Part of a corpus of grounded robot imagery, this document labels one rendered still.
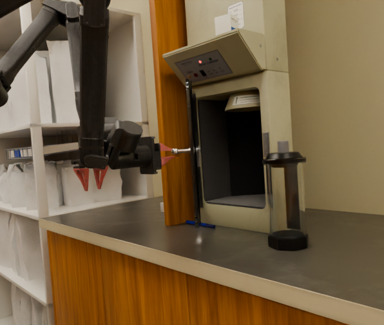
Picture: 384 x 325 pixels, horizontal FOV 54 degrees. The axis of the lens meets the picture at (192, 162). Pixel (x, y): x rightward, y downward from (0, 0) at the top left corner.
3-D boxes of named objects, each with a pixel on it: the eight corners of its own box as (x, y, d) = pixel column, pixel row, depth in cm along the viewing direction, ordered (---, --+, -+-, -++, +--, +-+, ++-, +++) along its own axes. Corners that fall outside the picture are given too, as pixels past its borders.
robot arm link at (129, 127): (83, 144, 99) (82, 165, 93) (95, 108, 93) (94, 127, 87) (127, 154, 104) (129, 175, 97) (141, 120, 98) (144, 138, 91)
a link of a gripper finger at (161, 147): (180, 141, 108) (154, 143, 101) (182, 166, 108) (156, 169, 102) (165, 142, 113) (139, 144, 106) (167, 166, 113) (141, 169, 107)
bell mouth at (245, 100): (247, 112, 137) (246, 97, 136) (290, 106, 124) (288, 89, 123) (213, 111, 125) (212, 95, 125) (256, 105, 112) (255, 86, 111)
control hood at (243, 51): (189, 87, 130) (187, 57, 130) (267, 69, 107) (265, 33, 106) (163, 85, 123) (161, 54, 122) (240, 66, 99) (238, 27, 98)
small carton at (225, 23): (223, 42, 112) (223, 21, 112) (239, 38, 109) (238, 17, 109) (215, 39, 108) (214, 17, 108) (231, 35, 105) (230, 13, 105)
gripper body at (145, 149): (156, 135, 102) (134, 137, 97) (159, 173, 103) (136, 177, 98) (142, 137, 107) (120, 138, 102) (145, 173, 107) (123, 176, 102)
